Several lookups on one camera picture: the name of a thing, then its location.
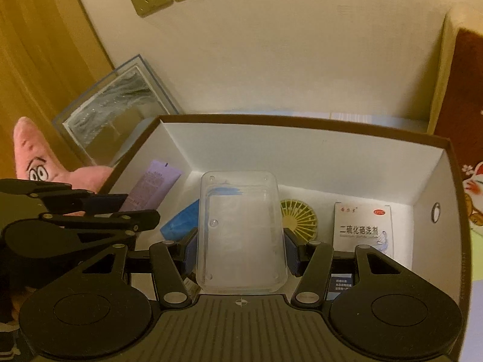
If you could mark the brown cardboard box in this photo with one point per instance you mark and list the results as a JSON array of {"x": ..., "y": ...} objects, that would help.
[{"x": 302, "y": 158}]

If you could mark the yellow green handheld fan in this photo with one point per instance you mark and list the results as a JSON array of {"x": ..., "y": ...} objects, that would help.
[{"x": 300, "y": 218}]

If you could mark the yellow wooden door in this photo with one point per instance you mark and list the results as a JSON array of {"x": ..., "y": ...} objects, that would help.
[{"x": 37, "y": 64}]

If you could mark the purple tube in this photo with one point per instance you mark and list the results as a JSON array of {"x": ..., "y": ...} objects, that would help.
[{"x": 154, "y": 184}]

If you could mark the clear plastic case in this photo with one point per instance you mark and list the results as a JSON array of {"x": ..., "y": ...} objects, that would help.
[{"x": 241, "y": 233}]

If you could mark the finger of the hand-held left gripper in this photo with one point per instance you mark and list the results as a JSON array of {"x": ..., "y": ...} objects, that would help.
[
  {"x": 124, "y": 219},
  {"x": 75, "y": 198}
]

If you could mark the pink star plush toy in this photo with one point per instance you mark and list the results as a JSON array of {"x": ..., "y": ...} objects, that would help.
[{"x": 34, "y": 151}]

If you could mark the blue white medicine box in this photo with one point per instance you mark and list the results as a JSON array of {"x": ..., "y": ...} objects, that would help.
[{"x": 362, "y": 226}]

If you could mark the framed grey picture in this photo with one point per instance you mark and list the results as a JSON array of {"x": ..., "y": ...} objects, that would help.
[{"x": 113, "y": 101}]

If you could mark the brown cat print cushion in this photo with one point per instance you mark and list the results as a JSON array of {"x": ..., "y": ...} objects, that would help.
[{"x": 464, "y": 83}]

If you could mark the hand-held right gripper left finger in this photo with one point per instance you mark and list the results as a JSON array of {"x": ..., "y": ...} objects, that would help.
[{"x": 190, "y": 252}]

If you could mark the blue tube with white cap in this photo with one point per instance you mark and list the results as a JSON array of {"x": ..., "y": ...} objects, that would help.
[{"x": 181, "y": 222}]

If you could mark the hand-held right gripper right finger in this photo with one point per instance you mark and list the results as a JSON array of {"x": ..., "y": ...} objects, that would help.
[{"x": 292, "y": 256}]

